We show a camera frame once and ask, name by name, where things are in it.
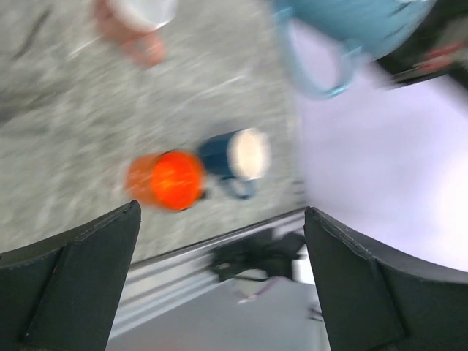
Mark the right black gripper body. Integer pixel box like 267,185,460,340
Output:
377,1,467,88

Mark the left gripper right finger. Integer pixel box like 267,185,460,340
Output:
304,207,467,350

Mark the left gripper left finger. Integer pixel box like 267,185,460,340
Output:
1,200,141,350

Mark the blue patterned mug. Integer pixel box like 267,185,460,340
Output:
271,0,436,98

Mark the salmon pink mug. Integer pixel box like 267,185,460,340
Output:
93,0,178,67

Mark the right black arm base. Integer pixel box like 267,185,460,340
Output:
209,229,306,282

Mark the orange enamel mug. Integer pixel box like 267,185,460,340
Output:
125,150,207,212

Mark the dark blue white-inside mug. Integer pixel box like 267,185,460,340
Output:
197,128,271,200

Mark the aluminium mounting rail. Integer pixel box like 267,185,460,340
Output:
109,209,304,340

